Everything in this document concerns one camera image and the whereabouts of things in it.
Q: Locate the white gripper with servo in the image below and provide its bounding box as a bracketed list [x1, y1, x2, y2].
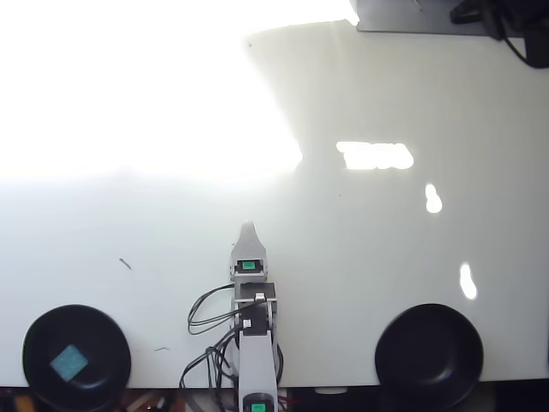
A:
[230, 219, 269, 283]

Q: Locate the blue cube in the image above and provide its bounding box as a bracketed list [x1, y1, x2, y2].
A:
[49, 342, 89, 382]

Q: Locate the black round bowl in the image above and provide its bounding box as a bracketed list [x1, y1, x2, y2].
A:
[21, 304, 132, 411]
[373, 303, 485, 411]

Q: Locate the black clamp device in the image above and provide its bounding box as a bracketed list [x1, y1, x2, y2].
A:
[449, 0, 506, 42]

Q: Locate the black block device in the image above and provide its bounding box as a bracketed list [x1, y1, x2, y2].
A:
[521, 0, 549, 70]

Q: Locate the black servo cable loop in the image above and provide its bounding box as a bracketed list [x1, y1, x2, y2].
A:
[186, 282, 242, 336]

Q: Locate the black base cable bundle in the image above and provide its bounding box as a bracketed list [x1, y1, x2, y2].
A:
[178, 330, 242, 391]

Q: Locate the black power cable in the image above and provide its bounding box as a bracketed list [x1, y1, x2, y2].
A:
[499, 34, 529, 64]

